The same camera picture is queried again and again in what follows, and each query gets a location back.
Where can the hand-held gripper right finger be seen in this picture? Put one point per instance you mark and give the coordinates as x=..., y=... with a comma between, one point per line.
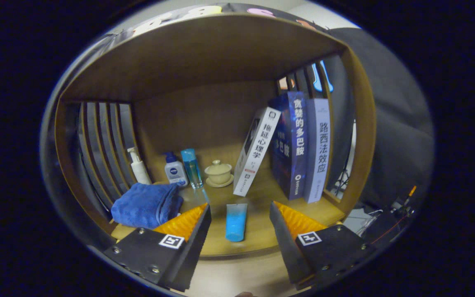
x=285, y=243

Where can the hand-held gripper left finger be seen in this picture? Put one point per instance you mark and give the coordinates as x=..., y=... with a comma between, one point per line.
x=196, y=247

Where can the blue and white tube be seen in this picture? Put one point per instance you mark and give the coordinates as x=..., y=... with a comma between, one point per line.
x=236, y=225

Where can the wooden countertop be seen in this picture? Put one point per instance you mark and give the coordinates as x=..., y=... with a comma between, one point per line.
x=258, y=222

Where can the wooden cabinet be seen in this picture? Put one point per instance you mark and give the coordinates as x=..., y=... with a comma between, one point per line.
x=204, y=53

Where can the blue folded towel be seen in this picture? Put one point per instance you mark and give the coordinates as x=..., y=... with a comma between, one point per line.
x=144, y=205

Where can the beige lidded teacup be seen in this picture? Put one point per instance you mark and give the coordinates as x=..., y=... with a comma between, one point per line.
x=219, y=173

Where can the clear blue bottle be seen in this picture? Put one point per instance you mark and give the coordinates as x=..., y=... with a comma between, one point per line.
x=192, y=169

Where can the white bottle with blue cap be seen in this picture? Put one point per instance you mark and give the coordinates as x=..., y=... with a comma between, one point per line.
x=175, y=171

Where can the white pump bottle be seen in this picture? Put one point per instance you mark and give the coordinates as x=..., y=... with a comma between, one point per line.
x=140, y=171

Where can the white book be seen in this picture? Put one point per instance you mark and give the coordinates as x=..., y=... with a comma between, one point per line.
x=258, y=152

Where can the pale purple book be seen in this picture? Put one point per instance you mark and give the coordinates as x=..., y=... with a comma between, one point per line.
x=319, y=152

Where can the dark blue book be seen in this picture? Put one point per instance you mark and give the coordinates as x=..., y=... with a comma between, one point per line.
x=293, y=144

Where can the black device with orange tip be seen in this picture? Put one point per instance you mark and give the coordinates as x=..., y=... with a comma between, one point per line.
x=402, y=206

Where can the black backdrop cloth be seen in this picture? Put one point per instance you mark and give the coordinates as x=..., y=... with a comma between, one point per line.
x=394, y=123

